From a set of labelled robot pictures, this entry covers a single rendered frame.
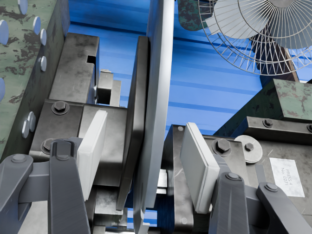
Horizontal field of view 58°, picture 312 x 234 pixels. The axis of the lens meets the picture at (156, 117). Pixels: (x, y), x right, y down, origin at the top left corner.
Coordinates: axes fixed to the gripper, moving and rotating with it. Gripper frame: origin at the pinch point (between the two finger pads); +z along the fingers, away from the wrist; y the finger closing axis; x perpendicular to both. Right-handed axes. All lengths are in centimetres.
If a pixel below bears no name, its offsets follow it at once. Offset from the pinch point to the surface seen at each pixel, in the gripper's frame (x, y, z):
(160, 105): 3.3, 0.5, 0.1
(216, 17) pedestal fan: 15, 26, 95
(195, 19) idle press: 16, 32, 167
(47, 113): -5.6, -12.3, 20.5
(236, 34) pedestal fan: 10, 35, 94
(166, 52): 6.4, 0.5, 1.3
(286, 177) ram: -13.9, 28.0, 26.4
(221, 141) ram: -8.5, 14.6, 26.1
